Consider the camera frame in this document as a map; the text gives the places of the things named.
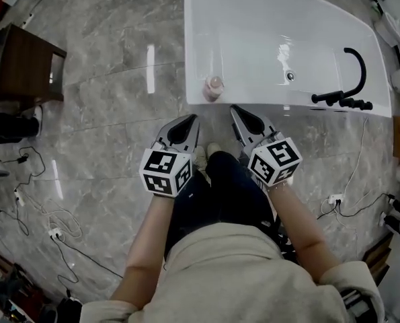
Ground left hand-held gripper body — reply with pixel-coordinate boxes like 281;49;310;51
138;141;196;199

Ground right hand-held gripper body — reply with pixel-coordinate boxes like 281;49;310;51
242;131;304;188

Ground pink bottle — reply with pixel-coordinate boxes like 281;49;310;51
202;75;226;104

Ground white bathtub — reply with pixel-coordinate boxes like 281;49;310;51
184;0;393;119

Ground person's left forearm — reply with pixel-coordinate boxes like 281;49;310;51
109;190;177;312

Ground person's right forearm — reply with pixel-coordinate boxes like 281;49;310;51
266;182;347;286

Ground black faucet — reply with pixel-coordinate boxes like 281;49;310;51
311;46;374;112

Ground person's left shoe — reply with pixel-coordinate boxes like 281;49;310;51
192;145;208;170

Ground person's dark trousers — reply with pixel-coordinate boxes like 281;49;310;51
164;149;282;262

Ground person's beige top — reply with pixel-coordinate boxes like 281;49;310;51
80;222;386;323

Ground pile of assorted items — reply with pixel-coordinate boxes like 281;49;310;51
0;247;83;323

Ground white floor cable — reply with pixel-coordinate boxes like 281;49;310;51
333;116;370;202

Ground white power strip with cables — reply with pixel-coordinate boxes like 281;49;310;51
17;193;84;240

